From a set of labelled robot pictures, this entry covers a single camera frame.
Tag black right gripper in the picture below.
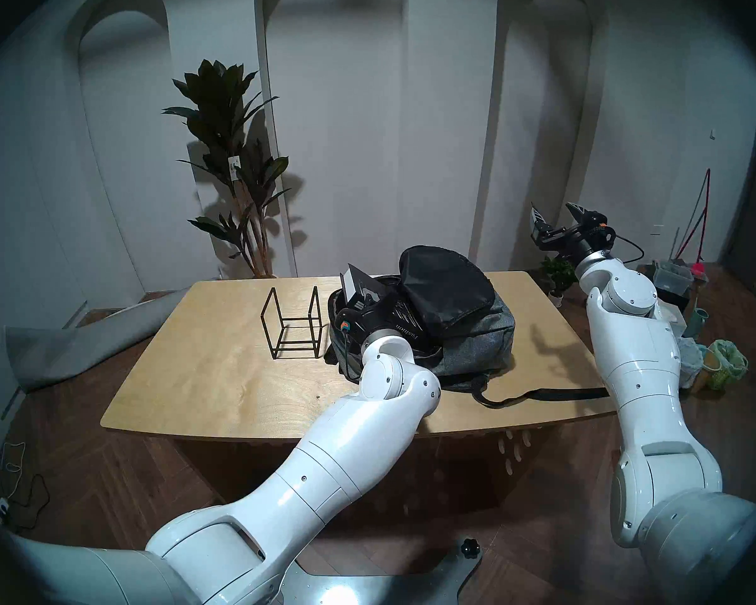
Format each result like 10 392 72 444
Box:
530 202 616 265

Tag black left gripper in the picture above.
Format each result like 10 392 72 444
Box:
337 284 426 354

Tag black book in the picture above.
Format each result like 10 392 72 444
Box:
342 263 385 305

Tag grey and black backpack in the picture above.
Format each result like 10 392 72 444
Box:
324 245 609 409

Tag white plastic bag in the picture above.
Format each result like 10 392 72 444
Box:
677 339 706 390

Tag green mesh bag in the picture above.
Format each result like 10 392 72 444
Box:
706 339 749 391

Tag bushy small green plant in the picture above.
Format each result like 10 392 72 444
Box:
540 256 578 308

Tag clear plastic storage container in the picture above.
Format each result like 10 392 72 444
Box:
652 260 694 296

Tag white open box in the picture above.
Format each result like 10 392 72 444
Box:
658 301 687 333

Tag light wooden table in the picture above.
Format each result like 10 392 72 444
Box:
100 271 618 504

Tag tan bucket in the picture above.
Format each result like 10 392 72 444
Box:
693 349 722 390

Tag tall dark leafy plant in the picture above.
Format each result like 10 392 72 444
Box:
162 59 290 278

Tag rolled grey mat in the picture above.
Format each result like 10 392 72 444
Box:
5 287 193 393

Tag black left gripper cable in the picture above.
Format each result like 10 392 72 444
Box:
339 331 363 384

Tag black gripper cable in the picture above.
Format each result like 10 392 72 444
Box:
339 331 363 384
605 226 644 265

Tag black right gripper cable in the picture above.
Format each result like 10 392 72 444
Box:
605 226 644 265

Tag black wire book stand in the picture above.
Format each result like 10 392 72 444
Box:
260 286 323 360

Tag thin floor cables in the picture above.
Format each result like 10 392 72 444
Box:
0 415 51 529

